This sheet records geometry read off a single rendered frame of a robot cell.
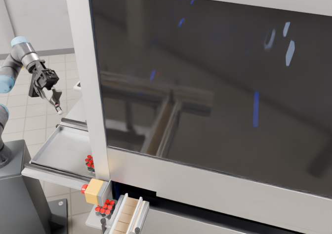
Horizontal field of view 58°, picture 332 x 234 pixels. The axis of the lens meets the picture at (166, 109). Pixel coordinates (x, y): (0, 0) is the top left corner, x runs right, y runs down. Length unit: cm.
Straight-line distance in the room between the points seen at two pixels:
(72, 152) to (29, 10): 267
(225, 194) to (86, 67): 66
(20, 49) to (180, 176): 88
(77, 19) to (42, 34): 327
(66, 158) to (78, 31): 84
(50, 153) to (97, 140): 53
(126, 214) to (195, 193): 30
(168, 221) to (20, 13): 321
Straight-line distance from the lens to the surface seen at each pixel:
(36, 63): 143
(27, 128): 317
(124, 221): 128
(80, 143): 164
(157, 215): 140
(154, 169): 114
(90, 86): 97
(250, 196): 116
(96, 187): 126
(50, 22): 407
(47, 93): 138
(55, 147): 165
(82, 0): 84
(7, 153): 177
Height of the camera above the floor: 204
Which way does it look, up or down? 40 degrees down
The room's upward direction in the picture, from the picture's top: 3 degrees clockwise
